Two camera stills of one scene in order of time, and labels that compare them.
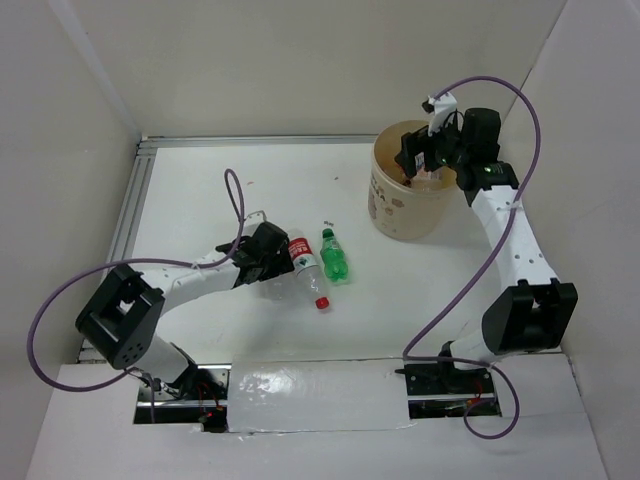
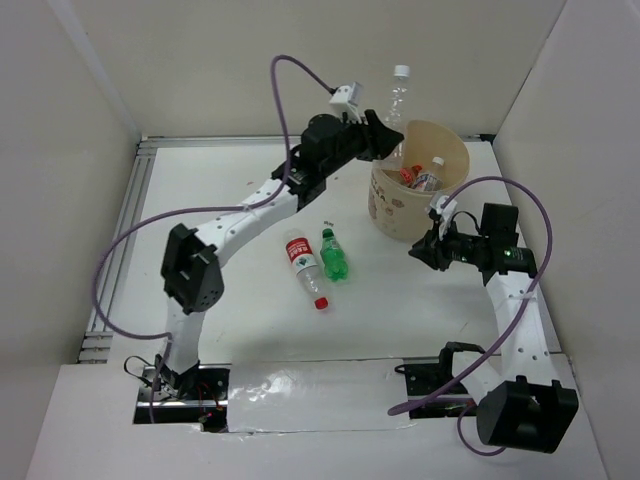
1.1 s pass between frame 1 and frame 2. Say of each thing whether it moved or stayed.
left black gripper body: moved
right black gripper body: moved
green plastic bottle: stayed
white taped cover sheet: stayed
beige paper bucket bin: stayed
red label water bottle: stayed
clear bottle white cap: moved
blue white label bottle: moved
